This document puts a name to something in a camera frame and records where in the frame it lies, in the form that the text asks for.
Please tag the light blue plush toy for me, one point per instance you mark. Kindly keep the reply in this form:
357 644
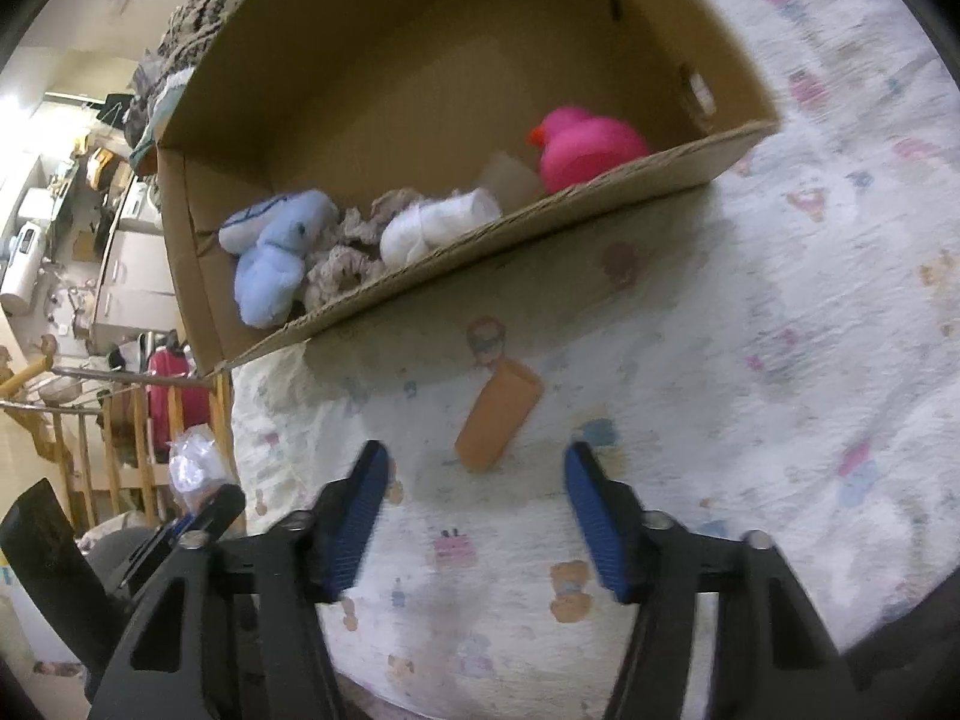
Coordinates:
271 240

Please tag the yellow wooden chair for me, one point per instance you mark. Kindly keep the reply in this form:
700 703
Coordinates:
98 430

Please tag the beige fabric scrunchie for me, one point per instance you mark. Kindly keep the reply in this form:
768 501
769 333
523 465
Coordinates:
348 253

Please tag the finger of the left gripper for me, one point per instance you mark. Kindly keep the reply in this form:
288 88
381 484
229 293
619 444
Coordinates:
216 514

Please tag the pink rubber duck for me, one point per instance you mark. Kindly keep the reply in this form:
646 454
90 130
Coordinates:
577 146

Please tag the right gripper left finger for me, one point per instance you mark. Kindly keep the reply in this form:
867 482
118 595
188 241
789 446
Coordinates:
228 628

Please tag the white towel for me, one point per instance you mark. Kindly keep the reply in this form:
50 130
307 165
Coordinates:
427 225

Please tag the clear plastic bag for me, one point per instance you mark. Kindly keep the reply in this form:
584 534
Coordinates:
196 466

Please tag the orange cylindrical tube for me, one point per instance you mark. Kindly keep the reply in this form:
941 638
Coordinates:
501 409

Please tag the knitted patterned sweater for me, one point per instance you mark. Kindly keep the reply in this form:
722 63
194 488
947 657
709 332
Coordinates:
190 31

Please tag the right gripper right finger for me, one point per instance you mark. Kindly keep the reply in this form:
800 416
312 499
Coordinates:
773 656

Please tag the brown cardboard box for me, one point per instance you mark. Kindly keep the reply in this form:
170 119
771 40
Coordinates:
359 97

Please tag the white kitchen cabinet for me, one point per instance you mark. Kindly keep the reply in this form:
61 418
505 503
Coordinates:
135 293

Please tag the white patterned bed quilt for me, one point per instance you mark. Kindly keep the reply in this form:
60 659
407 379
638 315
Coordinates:
778 350

